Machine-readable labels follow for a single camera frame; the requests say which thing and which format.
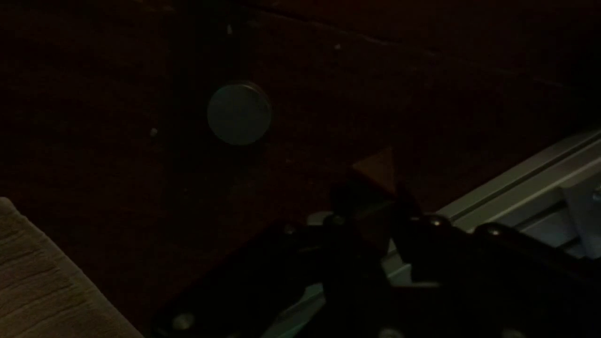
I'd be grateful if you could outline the small brown block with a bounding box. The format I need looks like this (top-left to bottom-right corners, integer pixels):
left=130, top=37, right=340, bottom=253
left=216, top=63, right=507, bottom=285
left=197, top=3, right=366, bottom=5
left=350, top=148, right=402, bottom=201

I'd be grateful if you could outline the small round pale disc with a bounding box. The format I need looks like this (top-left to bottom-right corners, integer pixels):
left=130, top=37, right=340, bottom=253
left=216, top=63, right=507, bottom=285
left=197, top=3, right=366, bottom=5
left=205, top=80, right=274, bottom=148

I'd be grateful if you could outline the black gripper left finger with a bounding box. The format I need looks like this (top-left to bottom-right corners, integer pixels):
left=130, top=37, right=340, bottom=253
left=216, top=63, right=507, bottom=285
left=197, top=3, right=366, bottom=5
left=329, top=182, right=380, bottom=255

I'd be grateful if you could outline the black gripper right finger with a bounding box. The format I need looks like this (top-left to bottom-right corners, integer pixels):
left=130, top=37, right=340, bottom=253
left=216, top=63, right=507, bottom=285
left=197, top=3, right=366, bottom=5
left=391, top=146, right=436, bottom=253

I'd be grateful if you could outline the pale wooden board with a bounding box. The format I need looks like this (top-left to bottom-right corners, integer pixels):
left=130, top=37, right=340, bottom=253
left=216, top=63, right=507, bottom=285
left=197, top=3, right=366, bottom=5
left=0, top=195, right=147, bottom=338

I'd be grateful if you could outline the aluminium profile rail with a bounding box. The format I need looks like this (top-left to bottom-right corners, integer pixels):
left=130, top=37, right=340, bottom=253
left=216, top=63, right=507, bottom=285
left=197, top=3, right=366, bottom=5
left=261, top=127, right=601, bottom=338

